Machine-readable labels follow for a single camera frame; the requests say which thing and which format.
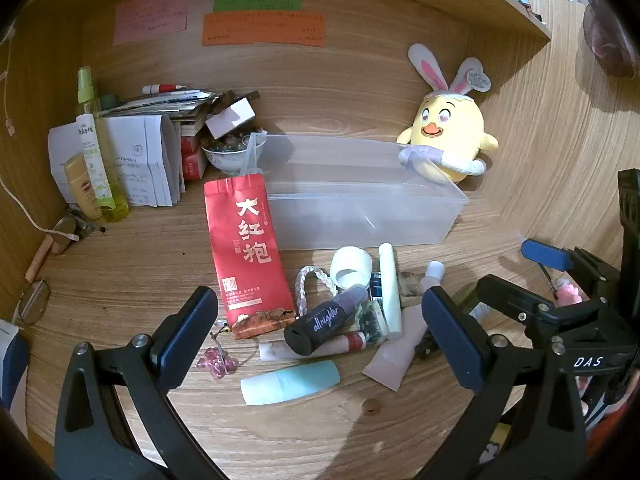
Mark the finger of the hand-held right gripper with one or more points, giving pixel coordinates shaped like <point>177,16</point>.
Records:
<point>545,254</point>
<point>505,295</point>

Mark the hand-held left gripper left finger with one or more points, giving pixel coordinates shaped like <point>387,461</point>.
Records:
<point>187,330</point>

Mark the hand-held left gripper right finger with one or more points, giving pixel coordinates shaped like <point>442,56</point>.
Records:
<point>452,345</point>

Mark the small dark jar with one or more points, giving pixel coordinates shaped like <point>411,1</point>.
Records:
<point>424,346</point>

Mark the pink flower charm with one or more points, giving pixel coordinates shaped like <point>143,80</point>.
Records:
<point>215,362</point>

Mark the pale pink tube white cap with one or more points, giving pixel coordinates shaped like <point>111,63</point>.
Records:
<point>400,350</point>

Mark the small dark patterned packet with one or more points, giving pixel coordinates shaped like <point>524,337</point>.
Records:
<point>372,322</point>

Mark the pale green stick tube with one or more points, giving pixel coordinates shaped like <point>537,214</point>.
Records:
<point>389,285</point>

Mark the slim pink-white tube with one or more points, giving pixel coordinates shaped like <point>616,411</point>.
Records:
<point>275,350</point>

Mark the small dark blue card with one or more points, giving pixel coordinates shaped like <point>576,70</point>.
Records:
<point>376,285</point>

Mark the red tea pouch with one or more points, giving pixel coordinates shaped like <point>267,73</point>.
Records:
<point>245,250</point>

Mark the teal tube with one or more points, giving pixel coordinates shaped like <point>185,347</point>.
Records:
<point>295,380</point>

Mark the black spray bottle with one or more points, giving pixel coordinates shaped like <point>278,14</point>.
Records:
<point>310,332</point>

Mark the white tape roll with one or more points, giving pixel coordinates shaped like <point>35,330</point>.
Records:
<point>352,260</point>

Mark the clear plastic box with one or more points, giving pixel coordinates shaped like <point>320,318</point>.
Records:
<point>350,210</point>

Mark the pink small toy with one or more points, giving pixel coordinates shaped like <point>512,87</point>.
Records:
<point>568,294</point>

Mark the small brown lump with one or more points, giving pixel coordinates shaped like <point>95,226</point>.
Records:
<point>371,406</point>

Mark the yellow printed card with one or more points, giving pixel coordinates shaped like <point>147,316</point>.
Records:
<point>495,442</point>

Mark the folded metal eyeglasses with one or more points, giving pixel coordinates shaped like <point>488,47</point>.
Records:
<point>75,227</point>

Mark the thin-rim round eyeglasses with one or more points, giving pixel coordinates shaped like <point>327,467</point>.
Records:
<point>32,302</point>

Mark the yellow-green spray bottle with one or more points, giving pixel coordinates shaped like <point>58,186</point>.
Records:
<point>112,185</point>

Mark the red small box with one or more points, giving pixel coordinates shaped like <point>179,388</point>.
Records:
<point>190,144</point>
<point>194,166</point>

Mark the yellow chick plush toy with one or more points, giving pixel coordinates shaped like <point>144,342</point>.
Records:
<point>450,120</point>

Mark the folded white leaflet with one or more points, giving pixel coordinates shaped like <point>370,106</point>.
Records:
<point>140,170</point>

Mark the bowl of glass beads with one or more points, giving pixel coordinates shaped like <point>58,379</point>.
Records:
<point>225,162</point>

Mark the blue white box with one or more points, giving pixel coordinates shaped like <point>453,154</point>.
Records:
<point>12,365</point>

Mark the yellow sunscreen bottle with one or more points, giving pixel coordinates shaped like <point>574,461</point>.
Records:
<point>80,185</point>

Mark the white green-printed tube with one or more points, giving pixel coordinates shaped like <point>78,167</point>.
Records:
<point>92,160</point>

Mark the small white box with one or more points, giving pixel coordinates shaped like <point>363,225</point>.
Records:
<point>230,117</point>

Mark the mauve pouch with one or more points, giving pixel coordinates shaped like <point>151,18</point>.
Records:
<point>607,40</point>

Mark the stack of papers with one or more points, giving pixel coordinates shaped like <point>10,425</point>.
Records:
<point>165,105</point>

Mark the red white pen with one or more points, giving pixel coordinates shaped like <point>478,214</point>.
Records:
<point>162,88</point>

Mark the wooden shelf board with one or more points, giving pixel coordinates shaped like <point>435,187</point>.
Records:
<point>500,5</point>

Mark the pink paper note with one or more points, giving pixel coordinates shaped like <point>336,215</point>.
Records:
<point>150,20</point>

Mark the green paper note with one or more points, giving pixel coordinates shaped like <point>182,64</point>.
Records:
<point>255,4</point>

